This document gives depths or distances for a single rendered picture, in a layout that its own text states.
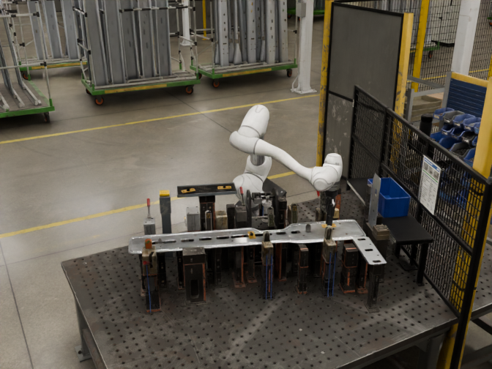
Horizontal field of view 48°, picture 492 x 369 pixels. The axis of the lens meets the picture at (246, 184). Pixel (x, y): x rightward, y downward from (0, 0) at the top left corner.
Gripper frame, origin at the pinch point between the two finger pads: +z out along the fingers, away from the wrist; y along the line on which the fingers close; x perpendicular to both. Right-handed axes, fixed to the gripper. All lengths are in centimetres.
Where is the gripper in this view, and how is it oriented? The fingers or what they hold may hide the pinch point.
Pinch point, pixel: (329, 220)
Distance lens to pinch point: 331.4
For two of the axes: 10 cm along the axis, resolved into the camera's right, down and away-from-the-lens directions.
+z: 0.0, 9.1, 4.1
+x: 9.9, -0.6, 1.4
